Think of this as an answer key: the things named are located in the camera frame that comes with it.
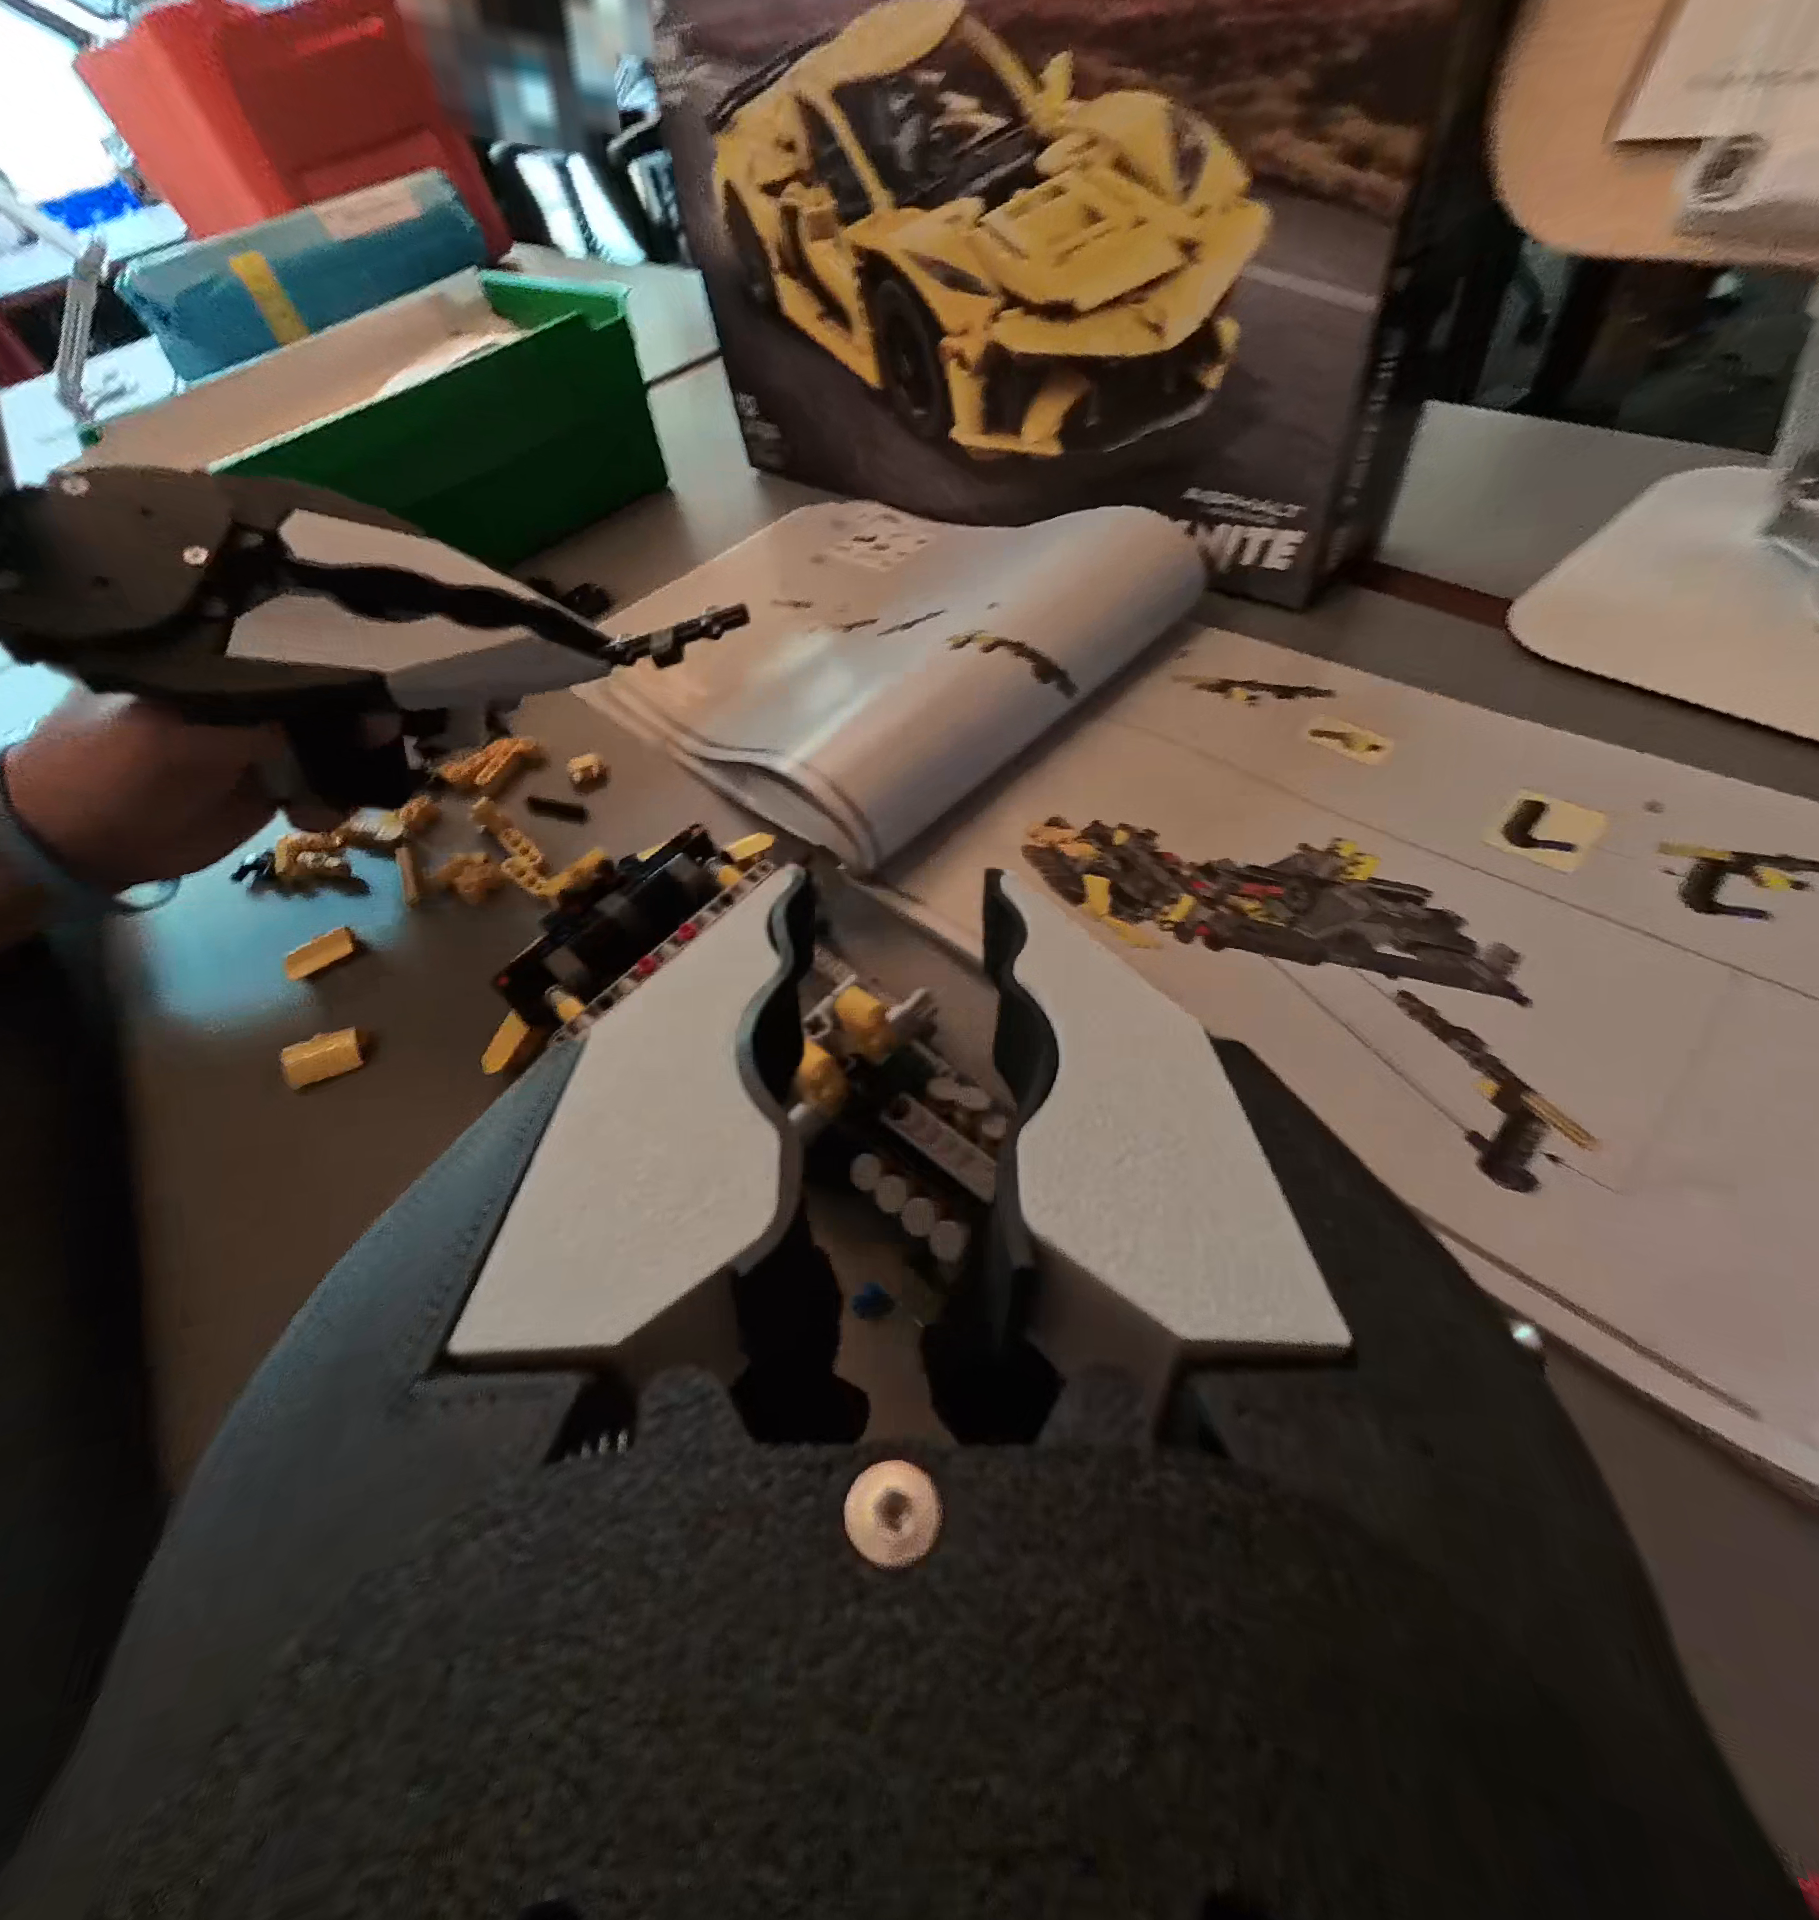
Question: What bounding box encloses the pile of yellow lego pieces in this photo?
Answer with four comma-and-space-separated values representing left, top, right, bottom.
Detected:
243, 734, 613, 907

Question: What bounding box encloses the lego car chassis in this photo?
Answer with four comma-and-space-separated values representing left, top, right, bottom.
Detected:
483, 822, 1016, 1279

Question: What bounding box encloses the white document stand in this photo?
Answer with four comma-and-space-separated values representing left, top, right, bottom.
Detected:
1492, 0, 1819, 761

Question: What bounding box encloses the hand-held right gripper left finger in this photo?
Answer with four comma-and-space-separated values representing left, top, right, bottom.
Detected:
445, 863, 824, 1371

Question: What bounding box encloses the red plastic box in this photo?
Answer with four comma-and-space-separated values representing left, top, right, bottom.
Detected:
77, 0, 515, 265

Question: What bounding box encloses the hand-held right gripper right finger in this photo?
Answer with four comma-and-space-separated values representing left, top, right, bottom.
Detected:
982, 866, 1356, 1371

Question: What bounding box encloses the person's left hand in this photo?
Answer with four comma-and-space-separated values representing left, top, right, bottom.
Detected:
17, 697, 313, 890

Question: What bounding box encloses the lego set box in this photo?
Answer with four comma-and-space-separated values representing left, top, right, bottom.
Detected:
653, 0, 1518, 611

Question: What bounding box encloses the teal plastic package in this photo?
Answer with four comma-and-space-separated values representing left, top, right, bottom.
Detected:
115, 168, 495, 385

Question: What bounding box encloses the lego instruction booklet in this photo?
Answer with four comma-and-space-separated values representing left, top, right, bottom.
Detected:
573, 503, 1819, 1503

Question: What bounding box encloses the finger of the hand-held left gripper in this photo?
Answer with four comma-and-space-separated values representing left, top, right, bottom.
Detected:
225, 597, 657, 720
277, 507, 625, 651

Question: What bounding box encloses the white paper sheet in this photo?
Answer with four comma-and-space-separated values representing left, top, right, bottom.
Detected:
93, 277, 529, 468

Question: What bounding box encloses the green plastic bin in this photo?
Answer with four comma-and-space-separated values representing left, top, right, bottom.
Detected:
83, 266, 674, 573

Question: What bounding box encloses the black lego connector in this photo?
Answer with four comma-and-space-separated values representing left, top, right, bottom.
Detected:
611, 601, 754, 673

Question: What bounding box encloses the printed instruction sheet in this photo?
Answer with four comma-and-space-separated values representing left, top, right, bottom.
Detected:
1614, 0, 1819, 152

